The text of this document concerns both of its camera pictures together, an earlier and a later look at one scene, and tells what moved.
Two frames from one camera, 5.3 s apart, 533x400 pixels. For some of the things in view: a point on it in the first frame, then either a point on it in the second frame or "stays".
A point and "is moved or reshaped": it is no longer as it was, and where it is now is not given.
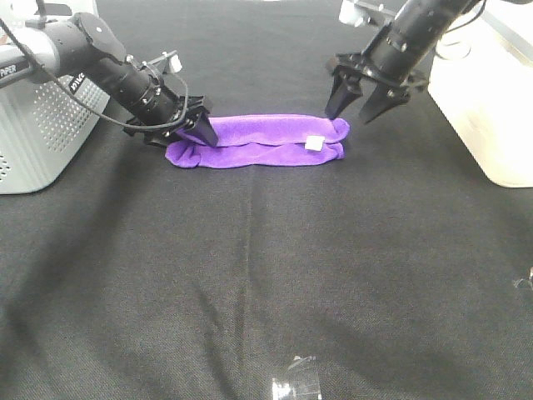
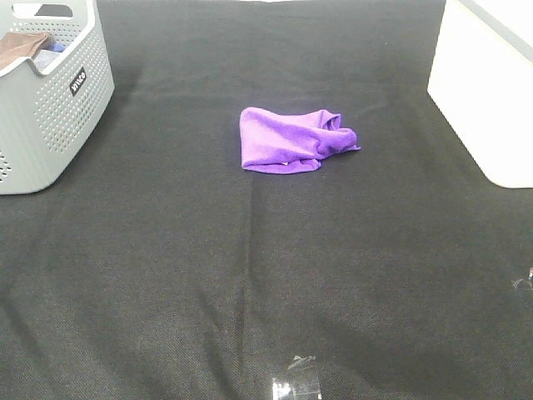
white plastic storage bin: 482,77 stays
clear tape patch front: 300,381 stays
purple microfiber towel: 259,140 is moved or reshaped
